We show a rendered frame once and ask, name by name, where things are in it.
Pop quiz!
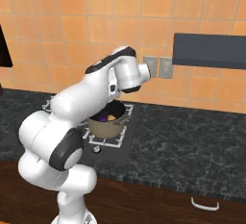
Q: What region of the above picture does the white drawer handle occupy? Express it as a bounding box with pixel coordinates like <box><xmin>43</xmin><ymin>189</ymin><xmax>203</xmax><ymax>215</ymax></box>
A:
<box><xmin>190</xmin><ymin>196</ymin><xmax>221</xmax><ymax>212</ymax></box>

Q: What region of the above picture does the brown cupboard door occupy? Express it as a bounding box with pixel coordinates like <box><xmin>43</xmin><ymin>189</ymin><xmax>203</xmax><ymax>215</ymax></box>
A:
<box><xmin>0</xmin><ymin>159</ymin><xmax>156</xmax><ymax>224</ymax></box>

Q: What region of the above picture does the grey wall socket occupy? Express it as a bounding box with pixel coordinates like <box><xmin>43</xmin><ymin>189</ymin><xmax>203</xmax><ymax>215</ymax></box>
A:
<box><xmin>142</xmin><ymin>55</ymin><xmax>160</xmax><ymax>79</ymax></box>
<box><xmin>159</xmin><ymin>56</ymin><xmax>175</xmax><ymax>80</ymax></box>

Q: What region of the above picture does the dark wall cupboard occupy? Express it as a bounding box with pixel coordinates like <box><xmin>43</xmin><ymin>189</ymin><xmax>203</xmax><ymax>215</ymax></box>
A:
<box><xmin>0</xmin><ymin>25</ymin><xmax>14</xmax><ymax>69</ymax></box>

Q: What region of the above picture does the tan cooking pot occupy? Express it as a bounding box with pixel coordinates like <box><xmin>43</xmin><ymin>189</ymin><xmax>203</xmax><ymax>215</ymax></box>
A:
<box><xmin>86</xmin><ymin>100</ymin><xmax>133</xmax><ymax>140</ymax></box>

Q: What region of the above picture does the black hob with white grates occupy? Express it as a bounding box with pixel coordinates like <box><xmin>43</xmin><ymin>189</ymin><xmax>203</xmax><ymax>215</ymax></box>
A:
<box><xmin>0</xmin><ymin>95</ymin><xmax>142</xmax><ymax>165</ymax></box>

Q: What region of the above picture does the dark grey wall shelf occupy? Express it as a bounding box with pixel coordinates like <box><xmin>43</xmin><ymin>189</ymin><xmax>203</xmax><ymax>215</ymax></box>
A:
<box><xmin>171</xmin><ymin>32</ymin><xmax>246</xmax><ymax>71</ymax></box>

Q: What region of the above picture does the brown drawer front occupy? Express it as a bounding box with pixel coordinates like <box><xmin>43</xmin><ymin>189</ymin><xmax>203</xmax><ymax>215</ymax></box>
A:
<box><xmin>153</xmin><ymin>186</ymin><xmax>246</xmax><ymax>224</ymax></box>

